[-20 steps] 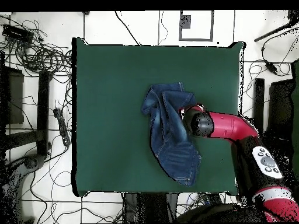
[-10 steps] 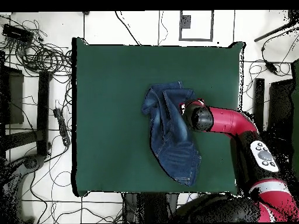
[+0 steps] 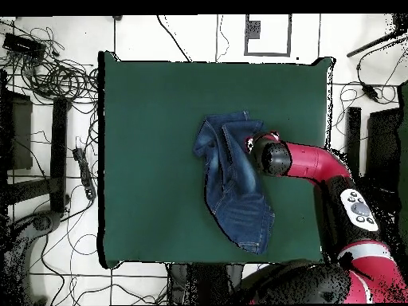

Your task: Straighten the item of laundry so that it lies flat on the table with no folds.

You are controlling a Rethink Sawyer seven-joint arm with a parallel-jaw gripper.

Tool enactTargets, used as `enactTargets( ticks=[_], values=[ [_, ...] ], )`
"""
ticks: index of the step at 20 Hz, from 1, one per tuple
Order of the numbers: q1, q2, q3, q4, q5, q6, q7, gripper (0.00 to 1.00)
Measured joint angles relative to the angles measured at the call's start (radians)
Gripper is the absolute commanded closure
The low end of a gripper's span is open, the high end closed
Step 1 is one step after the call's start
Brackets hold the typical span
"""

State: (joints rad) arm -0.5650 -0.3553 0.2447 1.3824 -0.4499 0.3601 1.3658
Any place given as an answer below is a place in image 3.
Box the blue denim jeans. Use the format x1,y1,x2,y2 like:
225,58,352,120
192,110,277,256

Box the dark flat panel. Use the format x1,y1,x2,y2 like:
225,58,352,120
363,107,403,192
0,89,33,171

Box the small grey square tag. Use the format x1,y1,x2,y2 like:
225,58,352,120
244,19,261,40

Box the black power adapter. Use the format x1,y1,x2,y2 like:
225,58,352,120
360,82,379,102

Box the dark green table cloth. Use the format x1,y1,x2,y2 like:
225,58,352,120
97,50,334,269

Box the green cloth sheet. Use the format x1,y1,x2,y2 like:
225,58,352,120
396,80,408,243

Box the black tripod rod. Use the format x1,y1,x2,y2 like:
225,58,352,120
346,14,408,58

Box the black power strip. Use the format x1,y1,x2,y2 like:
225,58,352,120
72,147,97,201

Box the grey wheeled chair base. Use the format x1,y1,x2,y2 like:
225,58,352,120
0,211,63,305

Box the black electronics box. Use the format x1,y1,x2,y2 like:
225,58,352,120
2,32,48,60

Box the grey square floor frame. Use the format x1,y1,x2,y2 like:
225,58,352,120
244,14,292,57

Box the black metal stand frame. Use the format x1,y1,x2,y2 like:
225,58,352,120
345,106,363,173
0,95,73,214

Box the tangled black cable bundle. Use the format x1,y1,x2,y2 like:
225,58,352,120
0,25,100,108

